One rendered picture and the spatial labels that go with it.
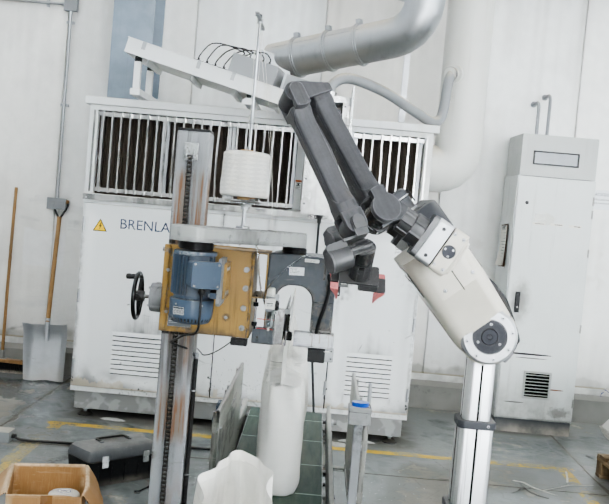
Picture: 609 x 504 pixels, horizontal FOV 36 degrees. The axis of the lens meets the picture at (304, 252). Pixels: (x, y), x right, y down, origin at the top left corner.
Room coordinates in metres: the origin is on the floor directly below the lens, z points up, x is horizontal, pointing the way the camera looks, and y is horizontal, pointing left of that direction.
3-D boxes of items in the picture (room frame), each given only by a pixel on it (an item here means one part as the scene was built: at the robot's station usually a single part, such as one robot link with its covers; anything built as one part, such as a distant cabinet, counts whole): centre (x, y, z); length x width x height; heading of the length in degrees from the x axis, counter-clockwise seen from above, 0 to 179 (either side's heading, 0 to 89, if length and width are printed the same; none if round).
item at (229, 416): (3.95, 0.26, 0.53); 1.05 x 0.02 x 0.41; 179
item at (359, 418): (3.25, -0.24, 0.81); 0.08 x 0.08 x 0.06; 89
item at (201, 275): (3.13, 0.33, 1.25); 0.10 x 0.08 x 0.12; 114
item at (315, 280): (3.50, 0.00, 1.21); 0.30 x 0.25 x 0.30; 179
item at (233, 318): (3.47, 0.34, 1.18); 0.34 x 0.25 x 0.31; 89
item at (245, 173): (3.24, 0.22, 1.61); 0.17 x 0.17 x 0.17
